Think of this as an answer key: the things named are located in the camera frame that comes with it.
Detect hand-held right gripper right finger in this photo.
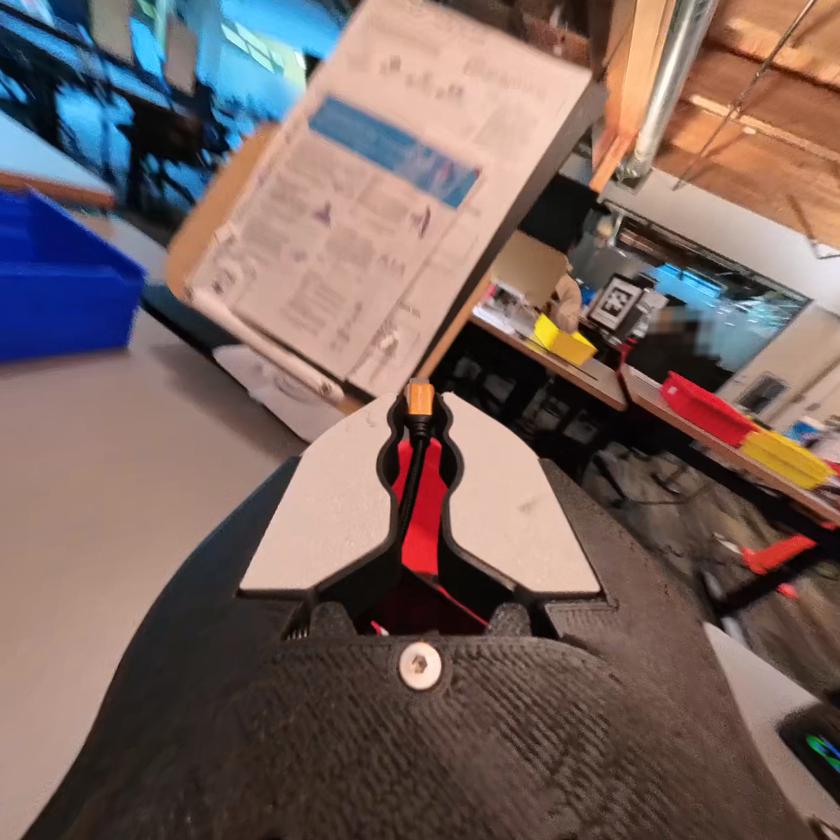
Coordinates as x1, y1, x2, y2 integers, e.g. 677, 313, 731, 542
438, 392, 602, 599

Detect orange chair base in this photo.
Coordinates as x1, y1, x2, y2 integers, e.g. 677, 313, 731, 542
740, 533, 819, 599

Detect grey desk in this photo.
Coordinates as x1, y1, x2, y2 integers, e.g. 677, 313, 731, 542
0, 213, 840, 840

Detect white stand base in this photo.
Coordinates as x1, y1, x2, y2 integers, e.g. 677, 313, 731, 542
212, 343, 370, 445

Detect black cable short orange plug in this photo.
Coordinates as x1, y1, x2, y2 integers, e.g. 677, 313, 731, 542
392, 378, 438, 573

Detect long red plastic bin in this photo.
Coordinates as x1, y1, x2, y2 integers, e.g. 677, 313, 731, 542
658, 370, 763, 448

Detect black white tag marker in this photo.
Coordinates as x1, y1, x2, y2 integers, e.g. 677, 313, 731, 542
586, 274, 645, 330

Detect silver ceiling duct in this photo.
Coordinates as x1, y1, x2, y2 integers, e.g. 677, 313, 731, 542
616, 0, 718, 183

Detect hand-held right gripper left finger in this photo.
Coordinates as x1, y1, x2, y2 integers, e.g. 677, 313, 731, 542
238, 392, 403, 598

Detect yellow plastic bin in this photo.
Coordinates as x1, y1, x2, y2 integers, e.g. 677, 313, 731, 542
740, 429, 839, 491
530, 314, 599, 368

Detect blue plastic bin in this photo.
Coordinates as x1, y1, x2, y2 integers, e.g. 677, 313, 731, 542
0, 189, 147, 363

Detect wooden background table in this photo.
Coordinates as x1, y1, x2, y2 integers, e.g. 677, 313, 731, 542
471, 307, 840, 527

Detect black power bank green display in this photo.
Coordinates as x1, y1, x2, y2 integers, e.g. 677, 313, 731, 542
776, 701, 840, 785

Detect wooden document stand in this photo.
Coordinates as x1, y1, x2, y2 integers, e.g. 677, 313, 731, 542
164, 77, 610, 403

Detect printed instruction sheets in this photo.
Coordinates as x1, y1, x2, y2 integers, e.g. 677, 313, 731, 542
185, 0, 595, 399

